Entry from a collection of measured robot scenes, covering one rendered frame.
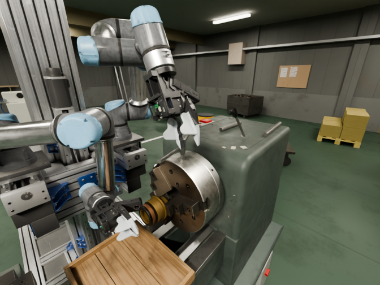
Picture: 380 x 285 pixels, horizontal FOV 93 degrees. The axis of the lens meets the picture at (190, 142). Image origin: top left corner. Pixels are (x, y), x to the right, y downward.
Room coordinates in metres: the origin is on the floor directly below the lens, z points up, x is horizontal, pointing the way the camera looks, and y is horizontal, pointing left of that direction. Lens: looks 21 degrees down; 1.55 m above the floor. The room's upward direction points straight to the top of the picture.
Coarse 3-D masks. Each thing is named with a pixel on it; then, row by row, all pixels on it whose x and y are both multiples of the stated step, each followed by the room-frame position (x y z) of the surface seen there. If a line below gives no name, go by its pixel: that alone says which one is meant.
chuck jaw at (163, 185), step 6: (156, 168) 0.63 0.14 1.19; (150, 174) 0.63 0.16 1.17; (156, 174) 0.61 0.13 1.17; (162, 174) 0.63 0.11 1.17; (156, 180) 0.59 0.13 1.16; (162, 180) 0.61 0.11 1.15; (168, 180) 0.62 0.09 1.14; (150, 186) 0.60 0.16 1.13; (156, 186) 0.58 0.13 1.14; (162, 186) 0.59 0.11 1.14; (168, 186) 0.60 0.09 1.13; (156, 192) 0.56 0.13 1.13; (162, 192) 0.57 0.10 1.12
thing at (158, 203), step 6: (150, 198) 0.56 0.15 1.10; (156, 198) 0.53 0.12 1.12; (162, 198) 0.55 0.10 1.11; (144, 204) 0.51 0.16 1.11; (150, 204) 0.51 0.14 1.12; (156, 204) 0.51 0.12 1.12; (162, 204) 0.51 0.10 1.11; (144, 210) 0.49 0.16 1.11; (150, 210) 0.48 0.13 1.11; (156, 210) 0.49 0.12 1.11; (162, 210) 0.50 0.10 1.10; (144, 216) 0.51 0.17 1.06; (150, 216) 0.47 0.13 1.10; (156, 216) 0.48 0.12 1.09; (162, 216) 0.50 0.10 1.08; (144, 222) 0.49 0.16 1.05; (150, 222) 0.47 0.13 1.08; (156, 222) 0.49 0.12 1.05
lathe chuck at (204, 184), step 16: (176, 160) 0.61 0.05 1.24; (192, 160) 0.62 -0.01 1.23; (176, 176) 0.59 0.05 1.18; (192, 176) 0.54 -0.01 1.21; (208, 176) 0.57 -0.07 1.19; (176, 192) 0.66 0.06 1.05; (192, 192) 0.53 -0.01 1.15; (208, 192) 0.53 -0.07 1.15; (208, 208) 0.52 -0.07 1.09; (176, 224) 0.59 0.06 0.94; (192, 224) 0.53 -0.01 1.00
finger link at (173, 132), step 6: (168, 120) 0.48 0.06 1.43; (174, 120) 0.49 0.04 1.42; (168, 126) 0.48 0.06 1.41; (174, 126) 0.49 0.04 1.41; (180, 126) 0.50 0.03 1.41; (168, 132) 0.47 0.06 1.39; (174, 132) 0.49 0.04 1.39; (180, 132) 0.49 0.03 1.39; (168, 138) 0.47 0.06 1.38; (174, 138) 0.48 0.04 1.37; (180, 138) 0.49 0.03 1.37; (180, 144) 0.48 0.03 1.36
